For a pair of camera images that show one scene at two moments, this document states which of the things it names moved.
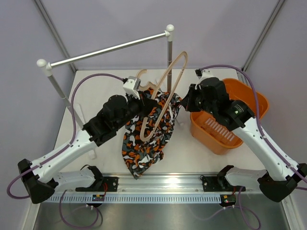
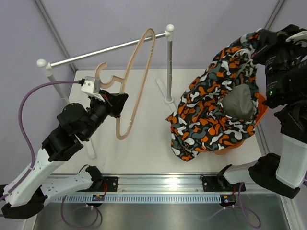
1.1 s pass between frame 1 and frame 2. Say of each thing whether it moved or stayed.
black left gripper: moved
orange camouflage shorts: moved
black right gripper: moved
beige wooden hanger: moved
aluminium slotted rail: stayed
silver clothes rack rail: stayed
